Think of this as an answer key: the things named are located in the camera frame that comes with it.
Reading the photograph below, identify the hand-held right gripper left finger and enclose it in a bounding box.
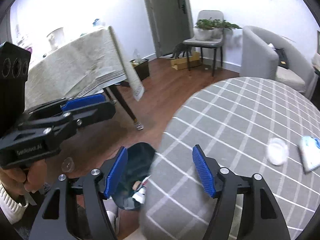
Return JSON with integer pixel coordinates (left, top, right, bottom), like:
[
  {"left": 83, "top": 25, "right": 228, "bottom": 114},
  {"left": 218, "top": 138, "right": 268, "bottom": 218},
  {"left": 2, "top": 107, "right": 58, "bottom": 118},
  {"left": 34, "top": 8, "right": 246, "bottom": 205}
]
[{"left": 29, "top": 146, "right": 128, "bottom": 240}]

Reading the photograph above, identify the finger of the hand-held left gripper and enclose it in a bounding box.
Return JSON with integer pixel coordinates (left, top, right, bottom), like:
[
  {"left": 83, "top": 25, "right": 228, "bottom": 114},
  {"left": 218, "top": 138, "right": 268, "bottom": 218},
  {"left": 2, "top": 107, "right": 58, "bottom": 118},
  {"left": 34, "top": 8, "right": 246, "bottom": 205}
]
[
  {"left": 19, "top": 102, "right": 117, "bottom": 143},
  {"left": 24, "top": 92, "right": 112, "bottom": 122}
]

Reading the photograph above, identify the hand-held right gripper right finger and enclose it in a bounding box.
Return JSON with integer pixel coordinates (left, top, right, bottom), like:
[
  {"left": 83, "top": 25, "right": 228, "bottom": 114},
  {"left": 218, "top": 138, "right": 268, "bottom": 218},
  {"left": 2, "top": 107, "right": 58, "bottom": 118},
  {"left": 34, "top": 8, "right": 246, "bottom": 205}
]
[{"left": 192, "top": 144, "right": 292, "bottom": 240}]

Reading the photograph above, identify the dark trash bin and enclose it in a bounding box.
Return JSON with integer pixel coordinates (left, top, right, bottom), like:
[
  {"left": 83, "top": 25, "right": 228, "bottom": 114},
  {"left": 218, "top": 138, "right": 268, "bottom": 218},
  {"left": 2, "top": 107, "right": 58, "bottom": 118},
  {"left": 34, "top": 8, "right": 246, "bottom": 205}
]
[{"left": 111, "top": 142, "right": 157, "bottom": 210}]

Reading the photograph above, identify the person's left forearm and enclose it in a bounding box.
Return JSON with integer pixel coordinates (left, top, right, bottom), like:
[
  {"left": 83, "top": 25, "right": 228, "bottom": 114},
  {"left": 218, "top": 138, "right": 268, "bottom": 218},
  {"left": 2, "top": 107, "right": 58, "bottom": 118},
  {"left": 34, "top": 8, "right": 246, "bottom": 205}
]
[{"left": 0, "top": 180, "right": 29, "bottom": 224}]

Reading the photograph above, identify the person's left hand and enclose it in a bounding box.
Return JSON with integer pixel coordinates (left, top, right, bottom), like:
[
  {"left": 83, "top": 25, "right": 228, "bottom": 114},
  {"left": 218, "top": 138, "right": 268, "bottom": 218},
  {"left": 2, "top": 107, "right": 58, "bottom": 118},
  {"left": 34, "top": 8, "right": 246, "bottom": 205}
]
[{"left": 0, "top": 165, "right": 35, "bottom": 193}]

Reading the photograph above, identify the table with beige tablecloth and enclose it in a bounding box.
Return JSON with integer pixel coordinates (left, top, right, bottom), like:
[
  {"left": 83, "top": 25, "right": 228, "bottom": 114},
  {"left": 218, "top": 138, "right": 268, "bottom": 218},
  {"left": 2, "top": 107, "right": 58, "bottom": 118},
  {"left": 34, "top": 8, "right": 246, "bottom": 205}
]
[{"left": 24, "top": 25, "right": 145, "bottom": 130}]

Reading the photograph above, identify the round floor drain cover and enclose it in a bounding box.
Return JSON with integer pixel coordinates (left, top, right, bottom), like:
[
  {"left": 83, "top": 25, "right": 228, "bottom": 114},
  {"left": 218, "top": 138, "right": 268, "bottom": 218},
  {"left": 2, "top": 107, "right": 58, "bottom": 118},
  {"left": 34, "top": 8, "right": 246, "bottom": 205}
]
[{"left": 61, "top": 157, "right": 75, "bottom": 173}]

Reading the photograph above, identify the dark floor box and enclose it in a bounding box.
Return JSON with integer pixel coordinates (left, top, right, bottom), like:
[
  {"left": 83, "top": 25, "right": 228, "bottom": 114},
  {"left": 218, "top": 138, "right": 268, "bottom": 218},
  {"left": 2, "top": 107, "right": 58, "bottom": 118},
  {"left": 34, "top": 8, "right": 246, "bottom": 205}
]
[{"left": 130, "top": 58, "right": 150, "bottom": 80}]

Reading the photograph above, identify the white kettle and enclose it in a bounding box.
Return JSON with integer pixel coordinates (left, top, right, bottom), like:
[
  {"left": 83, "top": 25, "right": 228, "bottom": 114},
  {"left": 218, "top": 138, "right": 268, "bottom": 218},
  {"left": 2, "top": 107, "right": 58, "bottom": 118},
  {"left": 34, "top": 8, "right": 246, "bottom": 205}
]
[{"left": 46, "top": 27, "right": 64, "bottom": 49}]

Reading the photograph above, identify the clear plastic cup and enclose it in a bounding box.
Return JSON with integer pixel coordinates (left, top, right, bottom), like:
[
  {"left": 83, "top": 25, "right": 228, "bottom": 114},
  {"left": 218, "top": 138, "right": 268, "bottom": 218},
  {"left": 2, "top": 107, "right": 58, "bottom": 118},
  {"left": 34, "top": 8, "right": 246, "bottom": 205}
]
[{"left": 266, "top": 137, "right": 290, "bottom": 166}]

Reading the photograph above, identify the cardboard box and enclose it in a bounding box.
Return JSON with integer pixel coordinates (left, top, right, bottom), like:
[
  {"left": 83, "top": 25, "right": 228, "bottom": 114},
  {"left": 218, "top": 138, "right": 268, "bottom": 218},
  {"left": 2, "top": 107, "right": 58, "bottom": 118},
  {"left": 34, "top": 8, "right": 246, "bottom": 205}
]
[{"left": 171, "top": 51, "right": 202, "bottom": 71}]

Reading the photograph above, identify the grey cat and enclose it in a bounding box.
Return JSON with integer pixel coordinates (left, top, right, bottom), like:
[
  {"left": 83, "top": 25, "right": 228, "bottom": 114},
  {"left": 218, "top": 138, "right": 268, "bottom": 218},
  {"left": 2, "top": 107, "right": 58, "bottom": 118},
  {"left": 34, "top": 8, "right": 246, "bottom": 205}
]
[{"left": 172, "top": 42, "right": 194, "bottom": 58}]

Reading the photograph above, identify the blue white tissue packet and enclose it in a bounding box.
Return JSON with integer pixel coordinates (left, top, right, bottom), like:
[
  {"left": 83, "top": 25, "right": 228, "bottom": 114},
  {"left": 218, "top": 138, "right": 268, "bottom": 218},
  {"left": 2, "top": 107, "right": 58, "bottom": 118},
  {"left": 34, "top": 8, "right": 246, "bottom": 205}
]
[{"left": 299, "top": 135, "right": 320, "bottom": 173}]

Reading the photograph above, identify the grey door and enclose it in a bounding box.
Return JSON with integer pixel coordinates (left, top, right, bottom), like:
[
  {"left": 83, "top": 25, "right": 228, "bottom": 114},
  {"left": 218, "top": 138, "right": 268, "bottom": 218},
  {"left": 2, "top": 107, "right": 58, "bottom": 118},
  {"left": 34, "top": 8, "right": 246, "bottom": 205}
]
[{"left": 140, "top": 0, "right": 194, "bottom": 58}]

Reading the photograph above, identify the potted green plant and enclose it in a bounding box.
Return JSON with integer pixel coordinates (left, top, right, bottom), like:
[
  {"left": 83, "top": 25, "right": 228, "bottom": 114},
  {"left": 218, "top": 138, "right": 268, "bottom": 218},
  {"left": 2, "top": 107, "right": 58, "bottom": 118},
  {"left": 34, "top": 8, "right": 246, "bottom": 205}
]
[{"left": 194, "top": 19, "right": 242, "bottom": 41}]

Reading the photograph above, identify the grey armchair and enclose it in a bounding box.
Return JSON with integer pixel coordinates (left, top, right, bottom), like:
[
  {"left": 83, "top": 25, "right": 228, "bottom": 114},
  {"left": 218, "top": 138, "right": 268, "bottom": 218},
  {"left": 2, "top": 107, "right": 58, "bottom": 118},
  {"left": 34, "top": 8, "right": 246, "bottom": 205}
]
[{"left": 240, "top": 25, "right": 316, "bottom": 98}]

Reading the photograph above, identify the black bag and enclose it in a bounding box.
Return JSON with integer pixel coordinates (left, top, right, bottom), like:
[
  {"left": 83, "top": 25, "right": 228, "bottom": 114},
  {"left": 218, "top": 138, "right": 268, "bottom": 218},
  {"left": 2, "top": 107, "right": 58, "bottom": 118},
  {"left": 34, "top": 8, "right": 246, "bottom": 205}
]
[{"left": 274, "top": 47, "right": 290, "bottom": 69}]

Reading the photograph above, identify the grey dining chair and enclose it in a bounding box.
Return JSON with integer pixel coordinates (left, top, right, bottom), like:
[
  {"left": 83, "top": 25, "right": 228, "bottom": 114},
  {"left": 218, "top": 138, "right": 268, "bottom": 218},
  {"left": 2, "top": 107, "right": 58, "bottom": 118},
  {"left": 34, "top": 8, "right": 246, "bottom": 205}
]
[{"left": 182, "top": 10, "right": 224, "bottom": 77}]

